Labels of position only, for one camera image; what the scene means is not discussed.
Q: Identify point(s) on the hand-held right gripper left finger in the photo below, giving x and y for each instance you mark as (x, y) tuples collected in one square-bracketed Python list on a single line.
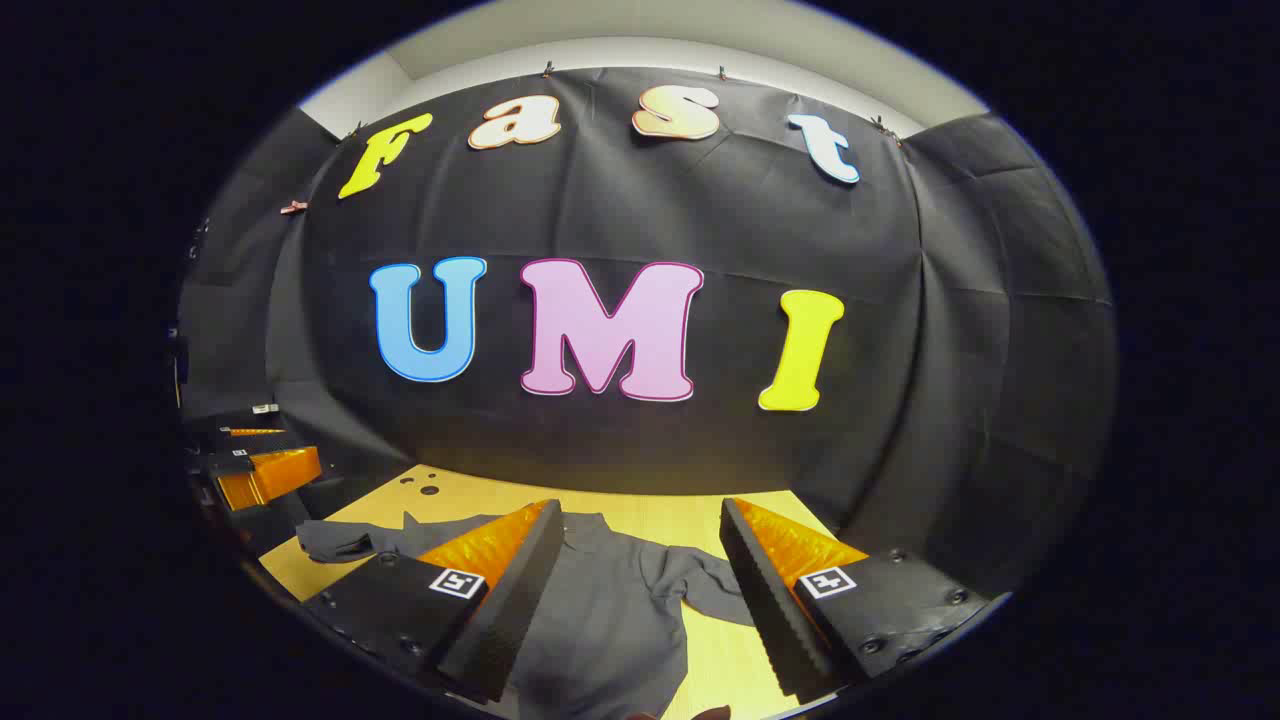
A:
[(505, 610)]

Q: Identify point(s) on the grey polo shirt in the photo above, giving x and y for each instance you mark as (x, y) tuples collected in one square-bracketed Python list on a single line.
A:
[(620, 600)]

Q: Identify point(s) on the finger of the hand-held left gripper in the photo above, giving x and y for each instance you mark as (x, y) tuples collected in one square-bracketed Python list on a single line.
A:
[(270, 478), (235, 421)]

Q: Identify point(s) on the black backdrop cloth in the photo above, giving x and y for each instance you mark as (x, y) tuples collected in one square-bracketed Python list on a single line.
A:
[(700, 220)]

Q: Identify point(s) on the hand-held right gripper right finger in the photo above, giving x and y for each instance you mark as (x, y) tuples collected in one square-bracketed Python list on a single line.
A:
[(765, 610)]

